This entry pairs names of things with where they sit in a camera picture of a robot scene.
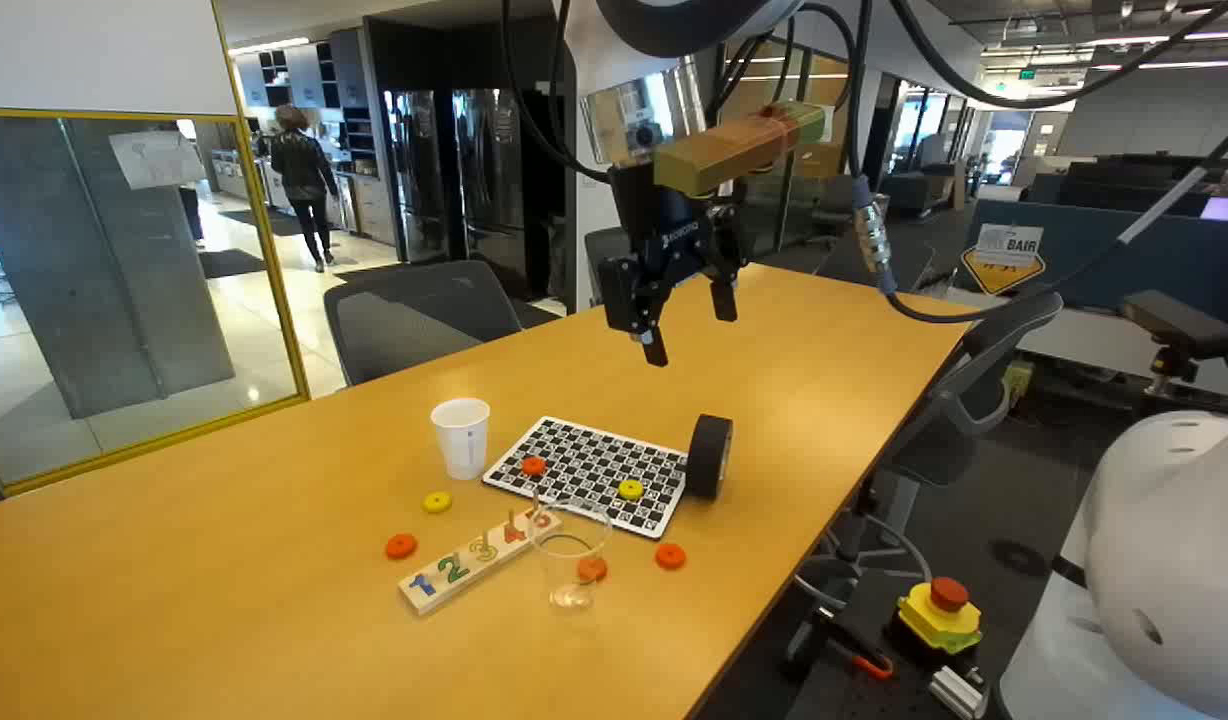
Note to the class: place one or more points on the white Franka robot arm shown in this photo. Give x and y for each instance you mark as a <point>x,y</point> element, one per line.
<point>1158,572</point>

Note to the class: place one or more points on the white paper cup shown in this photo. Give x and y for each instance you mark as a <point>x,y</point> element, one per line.
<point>462,440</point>

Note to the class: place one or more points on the wrist mounted camera bar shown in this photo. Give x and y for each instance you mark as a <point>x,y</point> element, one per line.
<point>734,149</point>

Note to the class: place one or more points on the yellow red emergency stop button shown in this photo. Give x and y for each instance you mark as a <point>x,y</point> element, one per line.
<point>940,618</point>

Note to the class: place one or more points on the person in dark clothes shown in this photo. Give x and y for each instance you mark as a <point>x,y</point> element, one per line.
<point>303,172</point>

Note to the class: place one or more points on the yellow white sign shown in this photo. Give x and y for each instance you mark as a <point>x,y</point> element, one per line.
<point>1007,255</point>

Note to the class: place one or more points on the black white marker board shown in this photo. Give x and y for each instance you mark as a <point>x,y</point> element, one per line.
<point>577,460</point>

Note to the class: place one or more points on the yellow framed glass partition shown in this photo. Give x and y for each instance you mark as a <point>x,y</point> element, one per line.
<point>107,332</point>

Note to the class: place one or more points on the black glass doors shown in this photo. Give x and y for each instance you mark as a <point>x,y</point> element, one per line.
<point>475,162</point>

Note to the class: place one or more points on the purple lit monitor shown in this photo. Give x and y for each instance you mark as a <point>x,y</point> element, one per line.
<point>1223,208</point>

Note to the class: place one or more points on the wooden number peg board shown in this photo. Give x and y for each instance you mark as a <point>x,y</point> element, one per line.
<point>459,569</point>

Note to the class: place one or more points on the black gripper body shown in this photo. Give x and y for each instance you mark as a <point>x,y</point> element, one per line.
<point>665,225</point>

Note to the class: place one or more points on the yellow wooden disc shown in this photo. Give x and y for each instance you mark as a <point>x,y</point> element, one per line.
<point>438,501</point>
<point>629,491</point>

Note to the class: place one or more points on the black clamp orange grip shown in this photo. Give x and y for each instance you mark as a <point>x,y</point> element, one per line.
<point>861,660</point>

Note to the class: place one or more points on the blue office divider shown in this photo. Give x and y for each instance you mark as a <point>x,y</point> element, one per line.
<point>1144,255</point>

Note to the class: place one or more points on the black office chair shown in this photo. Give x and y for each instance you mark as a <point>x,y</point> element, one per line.
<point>964,400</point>

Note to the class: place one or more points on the transparent plastic cup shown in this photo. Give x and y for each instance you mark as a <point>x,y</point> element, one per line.
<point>559,562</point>

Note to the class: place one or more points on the dark grey office chair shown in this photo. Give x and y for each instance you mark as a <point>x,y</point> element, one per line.
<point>418,312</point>

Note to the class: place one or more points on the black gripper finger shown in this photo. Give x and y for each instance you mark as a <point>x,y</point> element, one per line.
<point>638,303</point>
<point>726,275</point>

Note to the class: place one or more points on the white paper sign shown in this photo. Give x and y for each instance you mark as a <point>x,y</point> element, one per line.
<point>156,159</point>

